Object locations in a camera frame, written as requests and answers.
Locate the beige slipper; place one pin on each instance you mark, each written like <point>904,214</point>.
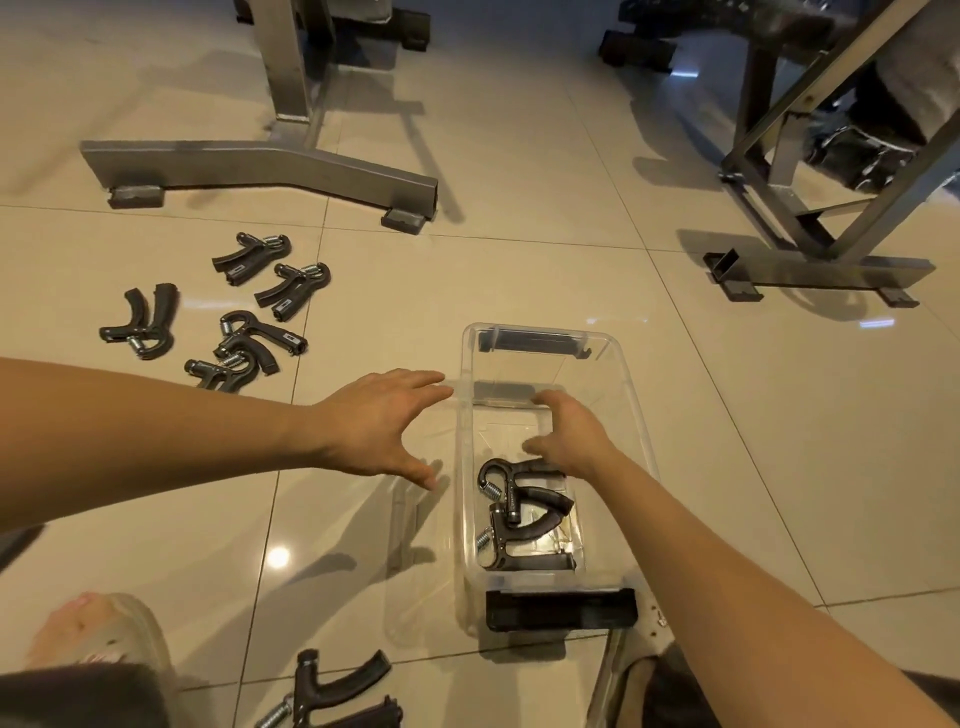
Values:
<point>142,630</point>
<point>622,675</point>

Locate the clear plastic storage box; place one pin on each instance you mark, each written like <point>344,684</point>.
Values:
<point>615,420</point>

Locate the person's right hand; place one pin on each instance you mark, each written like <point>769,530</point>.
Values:
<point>577,439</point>

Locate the grey metal machine frame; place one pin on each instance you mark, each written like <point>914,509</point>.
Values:
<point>825,271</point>

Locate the person's left forearm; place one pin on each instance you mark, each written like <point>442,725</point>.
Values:
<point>150,435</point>

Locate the grey metal rack stand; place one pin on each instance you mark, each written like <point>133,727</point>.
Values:
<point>262,161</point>

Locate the beige right slipper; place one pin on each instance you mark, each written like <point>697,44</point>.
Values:
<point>622,675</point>

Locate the beige left slipper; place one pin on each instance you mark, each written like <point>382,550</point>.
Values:
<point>142,630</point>

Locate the black weight bench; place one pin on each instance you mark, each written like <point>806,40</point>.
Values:
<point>637,49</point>

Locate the person's right forearm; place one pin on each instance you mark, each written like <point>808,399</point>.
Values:
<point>750,600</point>

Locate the person's left hand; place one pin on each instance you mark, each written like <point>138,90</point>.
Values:
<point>367,427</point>

